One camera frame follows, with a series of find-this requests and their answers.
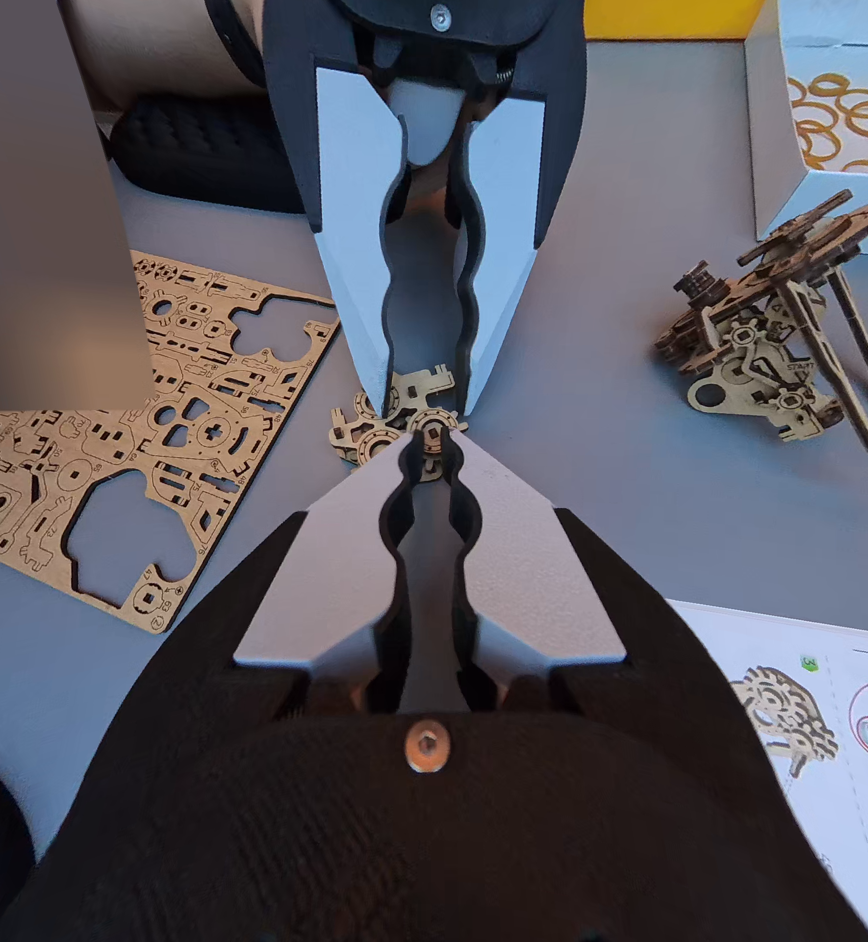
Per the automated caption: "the laser-cut wooden parts sheet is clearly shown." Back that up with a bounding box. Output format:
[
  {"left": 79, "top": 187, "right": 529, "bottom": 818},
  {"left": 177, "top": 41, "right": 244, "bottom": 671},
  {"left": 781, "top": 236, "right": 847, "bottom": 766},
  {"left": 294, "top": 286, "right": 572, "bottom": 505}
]
[{"left": 0, "top": 250, "right": 341, "bottom": 634}]

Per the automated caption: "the partly built wooden model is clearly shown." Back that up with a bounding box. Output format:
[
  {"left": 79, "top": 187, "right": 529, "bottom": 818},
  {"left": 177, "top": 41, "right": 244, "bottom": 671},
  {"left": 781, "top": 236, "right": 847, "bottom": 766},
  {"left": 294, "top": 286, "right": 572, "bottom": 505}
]
[{"left": 655, "top": 187, "right": 868, "bottom": 472}]

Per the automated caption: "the black padded cushion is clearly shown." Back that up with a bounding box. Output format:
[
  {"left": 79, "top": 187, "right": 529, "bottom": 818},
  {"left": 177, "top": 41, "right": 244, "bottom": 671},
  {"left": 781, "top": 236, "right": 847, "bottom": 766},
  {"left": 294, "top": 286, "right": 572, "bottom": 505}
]
[{"left": 106, "top": 94, "right": 310, "bottom": 216}]

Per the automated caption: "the white cardboard box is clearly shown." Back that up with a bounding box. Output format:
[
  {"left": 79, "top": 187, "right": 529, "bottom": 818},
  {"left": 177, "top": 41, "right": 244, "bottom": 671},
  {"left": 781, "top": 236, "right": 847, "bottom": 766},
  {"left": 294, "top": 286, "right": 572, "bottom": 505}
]
[{"left": 744, "top": 0, "right": 868, "bottom": 255}]

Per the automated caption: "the yellow bin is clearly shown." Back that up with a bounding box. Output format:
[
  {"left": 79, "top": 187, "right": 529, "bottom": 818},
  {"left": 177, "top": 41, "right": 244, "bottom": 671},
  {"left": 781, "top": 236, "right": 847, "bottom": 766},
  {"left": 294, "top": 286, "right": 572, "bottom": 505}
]
[{"left": 585, "top": 0, "right": 766, "bottom": 41}]

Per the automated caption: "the person's left hand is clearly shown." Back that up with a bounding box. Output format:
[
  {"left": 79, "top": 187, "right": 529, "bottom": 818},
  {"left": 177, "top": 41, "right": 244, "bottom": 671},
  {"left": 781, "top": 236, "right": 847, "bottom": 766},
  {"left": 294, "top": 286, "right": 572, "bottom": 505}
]
[{"left": 405, "top": 163, "right": 456, "bottom": 218}]

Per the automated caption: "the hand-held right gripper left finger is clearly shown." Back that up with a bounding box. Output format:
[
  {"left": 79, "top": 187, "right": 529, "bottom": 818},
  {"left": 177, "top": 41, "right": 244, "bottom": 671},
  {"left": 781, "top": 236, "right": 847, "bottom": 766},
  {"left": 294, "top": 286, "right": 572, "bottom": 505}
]
[{"left": 233, "top": 433, "right": 424, "bottom": 713}]

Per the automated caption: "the wooden gear assembly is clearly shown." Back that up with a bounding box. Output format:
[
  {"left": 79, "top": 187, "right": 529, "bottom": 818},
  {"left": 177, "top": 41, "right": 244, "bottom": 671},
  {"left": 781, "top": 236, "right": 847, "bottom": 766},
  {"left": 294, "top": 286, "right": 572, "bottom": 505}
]
[{"left": 329, "top": 397, "right": 472, "bottom": 484}]

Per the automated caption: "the person's left forearm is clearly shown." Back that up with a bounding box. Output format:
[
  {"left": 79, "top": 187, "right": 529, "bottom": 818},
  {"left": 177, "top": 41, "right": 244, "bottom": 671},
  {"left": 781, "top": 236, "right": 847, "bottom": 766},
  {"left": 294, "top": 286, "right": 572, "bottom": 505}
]
[{"left": 59, "top": 0, "right": 266, "bottom": 111}]

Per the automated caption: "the white instruction booklet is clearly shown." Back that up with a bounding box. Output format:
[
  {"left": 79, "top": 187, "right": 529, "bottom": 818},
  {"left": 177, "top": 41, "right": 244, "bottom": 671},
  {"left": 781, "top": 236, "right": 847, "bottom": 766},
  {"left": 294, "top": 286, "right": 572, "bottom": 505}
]
[{"left": 665, "top": 600, "right": 868, "bottom": 942}]

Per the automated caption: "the wooden three-ring plate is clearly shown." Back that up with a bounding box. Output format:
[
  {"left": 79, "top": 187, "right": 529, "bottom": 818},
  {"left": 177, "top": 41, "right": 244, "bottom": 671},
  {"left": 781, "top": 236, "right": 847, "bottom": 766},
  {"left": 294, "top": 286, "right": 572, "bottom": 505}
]
[{"left": 331, "top": 364, "right": 472, "bottom": 468}]

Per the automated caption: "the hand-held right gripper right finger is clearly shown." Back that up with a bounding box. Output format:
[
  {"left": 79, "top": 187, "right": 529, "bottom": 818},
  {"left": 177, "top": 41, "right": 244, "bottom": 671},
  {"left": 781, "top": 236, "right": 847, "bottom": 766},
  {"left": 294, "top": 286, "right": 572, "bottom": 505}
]
[{"left": 441, "top": 429, "right": 628, "bottom": 713}]

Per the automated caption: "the pile of rubber bands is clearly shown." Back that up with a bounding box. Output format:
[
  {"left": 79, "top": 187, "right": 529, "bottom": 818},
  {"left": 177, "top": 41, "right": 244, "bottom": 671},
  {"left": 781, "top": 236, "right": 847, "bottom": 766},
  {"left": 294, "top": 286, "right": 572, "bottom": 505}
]
[{"left": 787, "top": 74, "right": 868, "bottom": 176}]

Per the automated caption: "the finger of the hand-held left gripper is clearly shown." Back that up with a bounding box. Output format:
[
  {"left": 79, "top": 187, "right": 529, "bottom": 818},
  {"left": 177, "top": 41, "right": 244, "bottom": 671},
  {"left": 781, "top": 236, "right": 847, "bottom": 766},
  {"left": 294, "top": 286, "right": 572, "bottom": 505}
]
[
  {"left": 315, "top": 66, "right": 411, "bottom": 419},
  {"left": 449, "top": 96, "right": 549, "bottom": 415}
]

